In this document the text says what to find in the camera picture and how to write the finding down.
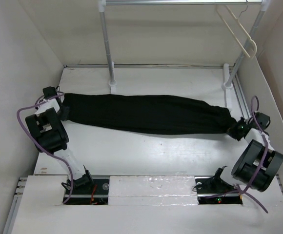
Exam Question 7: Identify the black trousers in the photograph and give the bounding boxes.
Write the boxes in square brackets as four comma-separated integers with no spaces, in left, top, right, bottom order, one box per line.
[63,93,237,135]

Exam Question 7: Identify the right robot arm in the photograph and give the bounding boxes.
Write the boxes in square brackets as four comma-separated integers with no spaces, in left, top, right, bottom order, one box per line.
[227,112,283,192]

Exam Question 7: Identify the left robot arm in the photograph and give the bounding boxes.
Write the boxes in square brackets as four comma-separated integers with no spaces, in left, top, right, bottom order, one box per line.
[25,86,95,193]

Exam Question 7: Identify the cream clothes hanger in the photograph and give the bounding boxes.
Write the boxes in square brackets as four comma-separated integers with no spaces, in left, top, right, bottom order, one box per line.
[216,0,257,59]

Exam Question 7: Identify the metal clothes rack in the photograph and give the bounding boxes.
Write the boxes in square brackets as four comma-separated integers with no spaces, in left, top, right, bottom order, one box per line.
[96,0,273,112]

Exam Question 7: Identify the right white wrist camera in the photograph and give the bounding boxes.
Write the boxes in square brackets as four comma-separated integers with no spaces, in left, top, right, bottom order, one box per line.
[245,117,256,128]

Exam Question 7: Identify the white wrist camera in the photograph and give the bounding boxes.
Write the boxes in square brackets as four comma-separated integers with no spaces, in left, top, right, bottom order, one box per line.
[245,117,256,128]
[35,98,60,115]

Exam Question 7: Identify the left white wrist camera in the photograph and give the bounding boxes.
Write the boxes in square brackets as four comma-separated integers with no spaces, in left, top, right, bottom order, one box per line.
[35,98,60,115]

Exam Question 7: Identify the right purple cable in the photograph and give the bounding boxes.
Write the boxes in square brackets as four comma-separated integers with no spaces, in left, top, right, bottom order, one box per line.
[201,95,269,214]

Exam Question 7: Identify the right aluminium side rail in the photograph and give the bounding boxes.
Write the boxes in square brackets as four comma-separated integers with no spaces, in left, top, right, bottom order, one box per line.
[233,74,251,118]

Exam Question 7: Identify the aluminium side rail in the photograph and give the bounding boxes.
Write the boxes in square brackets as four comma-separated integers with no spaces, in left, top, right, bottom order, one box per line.
[3,177,27,234]
[233,74,251,118]

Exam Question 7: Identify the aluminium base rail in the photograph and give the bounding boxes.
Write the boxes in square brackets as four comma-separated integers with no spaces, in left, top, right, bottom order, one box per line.
[68,175,243,206]

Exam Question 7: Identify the left aluminium side rail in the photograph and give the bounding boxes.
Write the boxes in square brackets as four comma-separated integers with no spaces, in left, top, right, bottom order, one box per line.
[3,177,27,234]

